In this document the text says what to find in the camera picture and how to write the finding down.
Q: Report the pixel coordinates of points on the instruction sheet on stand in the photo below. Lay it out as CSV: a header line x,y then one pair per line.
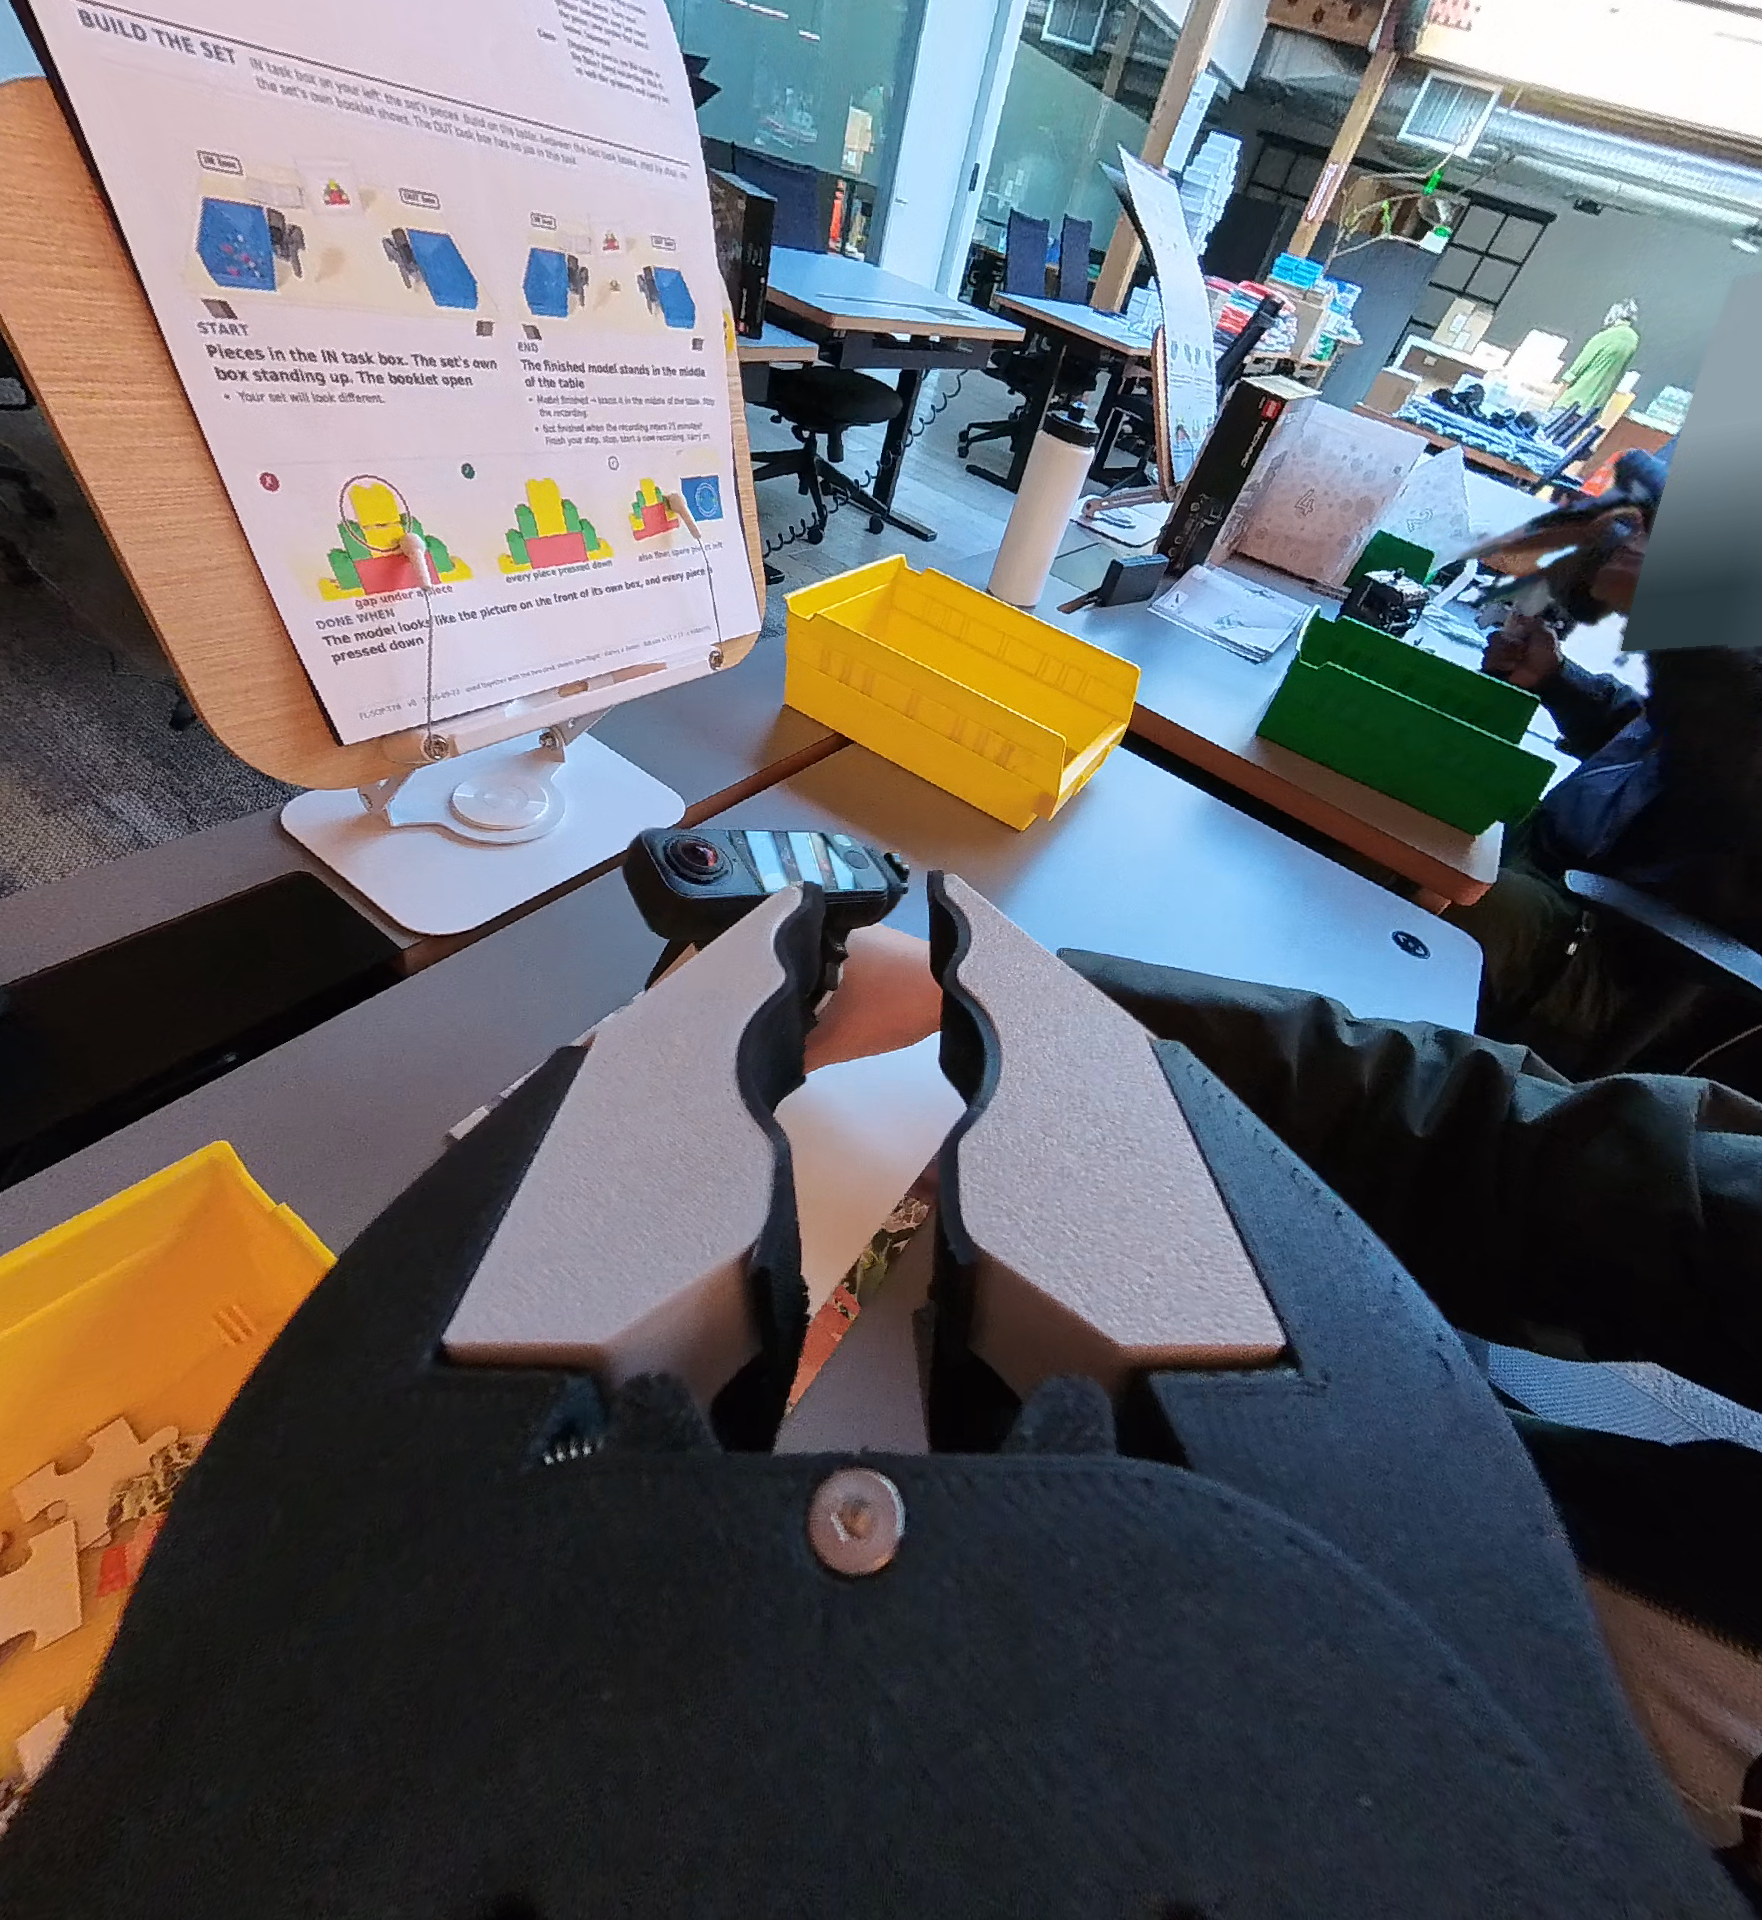
x,y
102,374

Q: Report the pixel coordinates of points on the document stand with white sheet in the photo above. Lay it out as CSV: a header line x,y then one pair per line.
x,y
1181,329

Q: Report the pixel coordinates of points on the yellow bin with puzzle pieces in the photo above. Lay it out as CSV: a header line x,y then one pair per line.
x,y
72,1319

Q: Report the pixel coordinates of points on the grey chair armrest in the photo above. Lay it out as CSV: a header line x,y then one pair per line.
x,y
1677,929

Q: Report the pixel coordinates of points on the empty yellow bin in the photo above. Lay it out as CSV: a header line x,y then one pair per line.
x,y
943,705

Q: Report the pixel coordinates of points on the black carton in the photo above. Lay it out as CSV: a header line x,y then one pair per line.
x,y
1226,481

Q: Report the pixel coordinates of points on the pale printed box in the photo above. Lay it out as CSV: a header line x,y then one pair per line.
x,y
1333,494

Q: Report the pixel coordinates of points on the grey desk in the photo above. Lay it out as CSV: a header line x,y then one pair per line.
x,y
1196,885
739,727
1211,690

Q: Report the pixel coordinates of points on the green bin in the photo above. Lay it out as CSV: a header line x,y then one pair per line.
x,y
1391,734

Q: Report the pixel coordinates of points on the white booklet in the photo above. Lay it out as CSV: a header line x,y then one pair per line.
x,y
1226,615

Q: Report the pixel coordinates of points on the black office chair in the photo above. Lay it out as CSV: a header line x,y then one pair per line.
x,y
822,404

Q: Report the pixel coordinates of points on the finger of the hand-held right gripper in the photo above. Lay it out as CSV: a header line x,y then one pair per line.
x,y
890,1005

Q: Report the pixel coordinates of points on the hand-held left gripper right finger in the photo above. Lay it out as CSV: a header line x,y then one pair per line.
x,y
1107,1185

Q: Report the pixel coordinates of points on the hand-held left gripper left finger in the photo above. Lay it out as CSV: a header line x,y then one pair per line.
x,y
627,1185

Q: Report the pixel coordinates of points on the small black box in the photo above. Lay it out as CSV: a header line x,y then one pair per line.
x,y
1121,582

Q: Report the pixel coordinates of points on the white bottle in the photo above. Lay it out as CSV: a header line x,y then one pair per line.
x,y
1039,524

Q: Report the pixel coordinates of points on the puzzle frame board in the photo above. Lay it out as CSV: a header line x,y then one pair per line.
x,y
865,1171

